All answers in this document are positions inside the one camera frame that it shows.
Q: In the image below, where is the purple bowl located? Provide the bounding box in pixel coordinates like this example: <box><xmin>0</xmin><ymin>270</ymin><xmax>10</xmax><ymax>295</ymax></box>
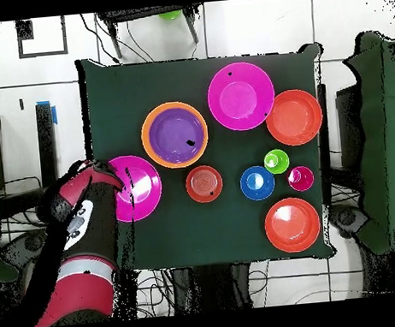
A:
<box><xmin>146</xmin><ymin>104</ymin><xmax>208</xmax><ymax>167</ymax></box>

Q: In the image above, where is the deep red-orange bowl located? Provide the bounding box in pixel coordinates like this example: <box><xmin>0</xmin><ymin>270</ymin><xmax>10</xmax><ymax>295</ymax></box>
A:
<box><xmin>262</xmin><ymin>194</ymin><xmax>323</xmax><ymax>255</ymax></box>

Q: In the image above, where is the small red bowl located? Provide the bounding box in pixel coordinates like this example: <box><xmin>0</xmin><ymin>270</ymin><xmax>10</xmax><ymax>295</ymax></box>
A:
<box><xmin>183</xmin><ymin>163</ymin><xmax>225</xmax><ymax>205</ymax></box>

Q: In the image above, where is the black cable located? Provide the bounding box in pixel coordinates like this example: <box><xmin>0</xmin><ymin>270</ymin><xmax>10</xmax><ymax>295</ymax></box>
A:
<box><xmin>79</xmin><ymin>10</ymin><xmax>121</xmax><ymax>68</ymax></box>

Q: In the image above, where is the orange bowl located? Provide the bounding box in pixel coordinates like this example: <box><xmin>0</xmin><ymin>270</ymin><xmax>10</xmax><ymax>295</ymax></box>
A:
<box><xmin>138</xmin><ymin>98</ymin><xmax>211</xmax><ymax>171</ymax></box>

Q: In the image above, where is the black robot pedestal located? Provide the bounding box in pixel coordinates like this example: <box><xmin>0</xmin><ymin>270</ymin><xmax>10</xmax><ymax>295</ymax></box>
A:
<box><xmin>170</xmin><ymin>261</ymin><xmax>254</xmax><ymax>316</ymax></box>

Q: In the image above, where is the red cup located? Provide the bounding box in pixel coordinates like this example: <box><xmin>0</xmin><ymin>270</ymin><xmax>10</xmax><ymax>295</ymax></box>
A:
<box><xmin>286</xmin><ymin>164</ymin><xmax>316</xmax><ymax>193</ymax></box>

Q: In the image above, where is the black office chair base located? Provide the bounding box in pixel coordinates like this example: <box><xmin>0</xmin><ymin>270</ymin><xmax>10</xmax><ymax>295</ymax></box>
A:
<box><xmin>0</xmin><ymin>229</ymin><xmax>51</xmax><ymax>274</ymax></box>
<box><xmin>327</xmin><ymin>201</ymin><xmax>370</xmax><ymax>241</ymax></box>

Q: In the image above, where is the lime green bowl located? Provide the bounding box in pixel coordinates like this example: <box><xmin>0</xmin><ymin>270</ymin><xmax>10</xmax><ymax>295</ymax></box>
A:
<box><xmin>157</xmin><ymin>9</ymin><xmax>184</xmax><ymax>21</ymax></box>

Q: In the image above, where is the dark green tablecloth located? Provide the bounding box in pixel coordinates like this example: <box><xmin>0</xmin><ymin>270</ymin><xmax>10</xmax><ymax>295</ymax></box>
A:
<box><xmin>75</xmin><ymin>38</ymin><xmax>340</xmax><ymax>278</ymax></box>

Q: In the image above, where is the green cup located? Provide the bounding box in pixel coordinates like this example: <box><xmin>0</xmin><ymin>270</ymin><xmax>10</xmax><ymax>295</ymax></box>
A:
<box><xmin>262</xmin><ymin>148</ymin><xmax>291</xmax><ymax>176</ymax></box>

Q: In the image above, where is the blue bowl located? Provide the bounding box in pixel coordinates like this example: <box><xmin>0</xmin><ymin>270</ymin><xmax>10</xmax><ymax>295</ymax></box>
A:
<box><xmin>239</xmin><ymin>163</ymin><xmax>278</xmax><ymax>203</ymax></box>

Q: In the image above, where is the black stool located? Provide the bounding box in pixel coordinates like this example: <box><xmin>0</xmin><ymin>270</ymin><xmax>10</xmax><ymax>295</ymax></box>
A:
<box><xmin>96</xmin><ymin>3</ymin><xmax>207</xmax><ymax>61</ymax></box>

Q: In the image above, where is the blue tape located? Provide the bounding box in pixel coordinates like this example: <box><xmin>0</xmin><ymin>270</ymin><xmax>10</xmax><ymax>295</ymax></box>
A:
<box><xmin>35</xmin><ymin>99</ymin><xmax>58</xmax><ymax>127</ymax></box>

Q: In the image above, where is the pink bowl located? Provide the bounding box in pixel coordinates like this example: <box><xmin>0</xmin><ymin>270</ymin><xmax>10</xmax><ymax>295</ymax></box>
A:
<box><xmin>107</xmin><ymin>152</ymin><xmax>165</xmax><ymax>224</ymax></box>
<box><xmin>204</xmin><ymin>59</ymin><xmax>279</xmax><ymax>134</ymax></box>

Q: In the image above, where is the black table frame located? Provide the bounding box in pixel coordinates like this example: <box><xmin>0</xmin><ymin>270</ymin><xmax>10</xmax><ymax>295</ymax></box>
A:
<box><xmin>0</xmin><ymin>102</ymin><xmax>62</xmax><ymax>219</ymax></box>
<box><xmin>314</xmin><ymin>83</ymin><xmax>337</xmax><ymax>208</ymax></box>

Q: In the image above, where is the shallow red-orange bowl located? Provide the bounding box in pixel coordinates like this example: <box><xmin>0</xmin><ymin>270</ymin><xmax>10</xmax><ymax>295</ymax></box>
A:
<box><xmin>263</xmin><ymin>86</ymin><xmax>326</xmax><ymax>149</ymax></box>

